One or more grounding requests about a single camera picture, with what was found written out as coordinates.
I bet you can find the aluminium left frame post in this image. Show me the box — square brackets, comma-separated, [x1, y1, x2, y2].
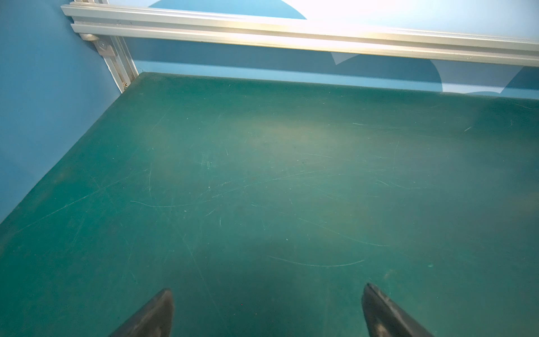
[80, 34, 139, 93]

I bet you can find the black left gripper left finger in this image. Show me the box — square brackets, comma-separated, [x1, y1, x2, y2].
[110, 289, 174, 337]

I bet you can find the aluminium back frame rail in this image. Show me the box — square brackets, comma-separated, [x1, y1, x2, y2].
[61, 1, 538, 67]

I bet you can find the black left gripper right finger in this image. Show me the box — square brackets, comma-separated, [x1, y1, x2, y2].
[362, 283, 434, 337]

